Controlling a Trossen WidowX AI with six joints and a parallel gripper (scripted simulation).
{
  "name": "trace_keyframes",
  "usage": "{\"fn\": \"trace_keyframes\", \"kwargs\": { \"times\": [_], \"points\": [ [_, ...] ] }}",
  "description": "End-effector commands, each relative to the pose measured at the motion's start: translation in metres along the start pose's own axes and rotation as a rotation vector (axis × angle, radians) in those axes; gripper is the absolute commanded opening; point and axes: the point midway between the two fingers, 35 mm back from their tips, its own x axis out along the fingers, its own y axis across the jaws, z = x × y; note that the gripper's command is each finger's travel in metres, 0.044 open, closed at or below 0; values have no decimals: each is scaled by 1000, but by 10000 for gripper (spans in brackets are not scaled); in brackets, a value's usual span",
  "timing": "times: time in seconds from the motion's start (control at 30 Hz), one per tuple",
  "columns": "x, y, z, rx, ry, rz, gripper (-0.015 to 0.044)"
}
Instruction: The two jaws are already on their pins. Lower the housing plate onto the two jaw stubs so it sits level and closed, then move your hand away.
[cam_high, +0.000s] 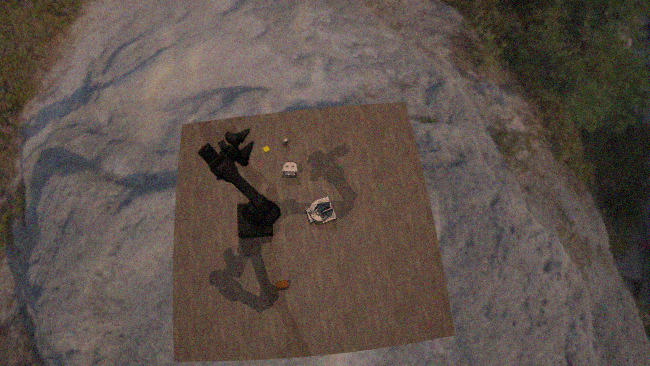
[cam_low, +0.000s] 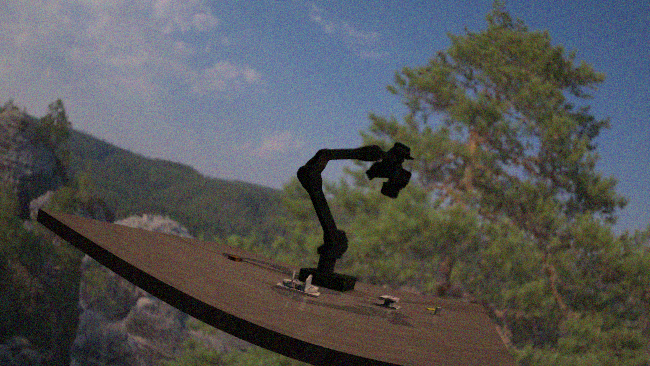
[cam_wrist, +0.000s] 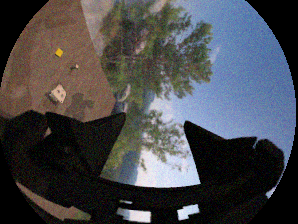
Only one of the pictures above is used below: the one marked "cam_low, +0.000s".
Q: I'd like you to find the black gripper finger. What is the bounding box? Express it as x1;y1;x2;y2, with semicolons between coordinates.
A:
386;180;408;194
396;146;414;160

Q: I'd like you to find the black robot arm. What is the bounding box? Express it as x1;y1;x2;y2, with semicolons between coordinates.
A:
297;145;397;274

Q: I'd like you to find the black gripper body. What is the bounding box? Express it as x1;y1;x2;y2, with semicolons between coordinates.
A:
378;142;411;199

